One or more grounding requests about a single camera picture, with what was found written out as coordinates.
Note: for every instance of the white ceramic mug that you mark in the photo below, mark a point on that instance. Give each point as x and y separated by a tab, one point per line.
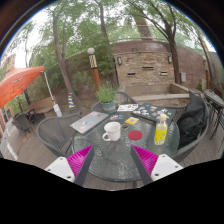
112	130

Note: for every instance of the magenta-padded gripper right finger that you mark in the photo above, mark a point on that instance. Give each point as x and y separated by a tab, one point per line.
166	166

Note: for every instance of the globe-topped lamp post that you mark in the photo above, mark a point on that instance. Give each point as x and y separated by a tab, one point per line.
94	71

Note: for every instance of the grey wicker chair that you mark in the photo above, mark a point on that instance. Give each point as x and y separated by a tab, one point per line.
125	97
191	148
55	131

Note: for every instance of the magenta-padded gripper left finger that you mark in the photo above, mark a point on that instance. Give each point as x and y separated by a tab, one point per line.
58	168

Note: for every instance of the small colourful sticker card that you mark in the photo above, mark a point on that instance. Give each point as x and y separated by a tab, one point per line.
116	117

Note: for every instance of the yellow square card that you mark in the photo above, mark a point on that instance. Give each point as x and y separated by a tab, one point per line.
131	121

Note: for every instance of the silver laptop with stickers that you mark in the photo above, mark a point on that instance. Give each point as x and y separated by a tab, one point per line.
89	122

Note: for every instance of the flat round red coaster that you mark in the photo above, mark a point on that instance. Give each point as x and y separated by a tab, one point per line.
135	135

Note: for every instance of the orange patio umbrella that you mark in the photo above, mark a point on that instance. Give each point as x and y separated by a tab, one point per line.
16	83

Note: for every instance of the grey wall box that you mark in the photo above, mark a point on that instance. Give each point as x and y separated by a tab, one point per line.
183	77

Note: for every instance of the white sticker sheet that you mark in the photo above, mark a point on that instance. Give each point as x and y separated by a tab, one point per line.
127	107

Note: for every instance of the yellow-labelled clear drink bottle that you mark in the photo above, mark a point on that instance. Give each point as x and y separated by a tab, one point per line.
160	131

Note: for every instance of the wooden bench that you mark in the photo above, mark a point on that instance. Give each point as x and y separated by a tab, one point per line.
40	105

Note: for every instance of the dark round patio table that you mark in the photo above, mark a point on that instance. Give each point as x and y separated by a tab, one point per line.
213	98

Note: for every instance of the black jacket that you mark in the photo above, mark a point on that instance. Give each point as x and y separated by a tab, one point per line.
191	121

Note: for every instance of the group of dark patio chairs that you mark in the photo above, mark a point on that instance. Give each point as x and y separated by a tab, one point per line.
23	121

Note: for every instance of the black wall lantern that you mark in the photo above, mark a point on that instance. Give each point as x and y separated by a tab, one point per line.
119	60
169	59

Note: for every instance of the blue yellow striped cone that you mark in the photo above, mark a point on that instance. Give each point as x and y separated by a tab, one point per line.
71	101

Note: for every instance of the green plant in blue pot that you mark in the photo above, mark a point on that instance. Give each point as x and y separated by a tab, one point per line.
107	96

